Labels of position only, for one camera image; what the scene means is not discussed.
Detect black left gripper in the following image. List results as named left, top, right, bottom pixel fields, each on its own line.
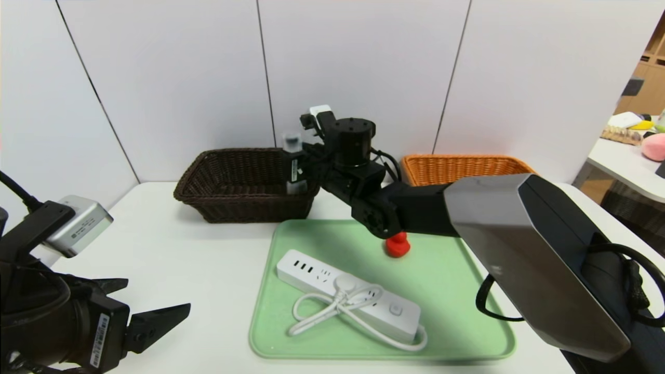
left=1, top=276, right=191, bottom=374

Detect dark brown wicker basket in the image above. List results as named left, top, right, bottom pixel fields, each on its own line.
left=174, top=148, right=322, bottom=224

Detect dark grey box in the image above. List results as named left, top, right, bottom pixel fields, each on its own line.
left=619, top=77, right=643, bottom=98

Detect red rubber duck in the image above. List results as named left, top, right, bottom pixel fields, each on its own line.
left=384, top=232, right=410, bottom=258

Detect black left camera bracket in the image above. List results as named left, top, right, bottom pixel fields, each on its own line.
left=0, top=202, right=76, bottom=263

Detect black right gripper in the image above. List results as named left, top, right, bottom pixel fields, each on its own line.
left=282, top=150, right=308, bottom=186

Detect white flat box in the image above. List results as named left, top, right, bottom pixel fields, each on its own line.
left=607, top=112, right=643, bottom=129

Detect orange wicker basket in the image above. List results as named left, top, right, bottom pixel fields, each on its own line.
left=401, top=154, right=536, bottom=186

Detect white power strip with cable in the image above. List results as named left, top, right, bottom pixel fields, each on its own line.
left=276, top=249, right=428, bottom=352

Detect black camera bracket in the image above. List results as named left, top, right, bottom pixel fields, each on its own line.
left=0, top=202, right=76, bottom=263
left=300, top=112, right=338, bottom=146

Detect clear bottle with silver cap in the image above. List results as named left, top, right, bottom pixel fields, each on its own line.
left=282, top=131, right=308, bottom=196

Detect pink plush toy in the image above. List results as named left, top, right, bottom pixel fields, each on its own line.
left=640, top=133, right=665, bottom=162

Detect brown egg tray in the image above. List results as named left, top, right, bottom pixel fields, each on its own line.
left=598, top=126, right=641, bottom=148

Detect black right camera bracket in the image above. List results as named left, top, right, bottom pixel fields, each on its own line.
left=300, top=112, right=338, bottom=146

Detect wooden shelf unit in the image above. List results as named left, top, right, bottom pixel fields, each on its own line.
left=611, top=5, right=665, bottom=117

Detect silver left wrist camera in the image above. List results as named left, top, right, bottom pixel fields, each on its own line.
left=44, top=195, right=114, bottom=259

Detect green plastic tray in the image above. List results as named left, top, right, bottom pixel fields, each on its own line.
left=249, top=219, right=516, bottom=360

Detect white background table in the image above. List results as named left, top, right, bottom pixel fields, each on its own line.
left=586, top=136, right=665, bottom=204

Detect black left camera cable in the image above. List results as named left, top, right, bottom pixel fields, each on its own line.
left=0, top=171, right=42, bottom=211

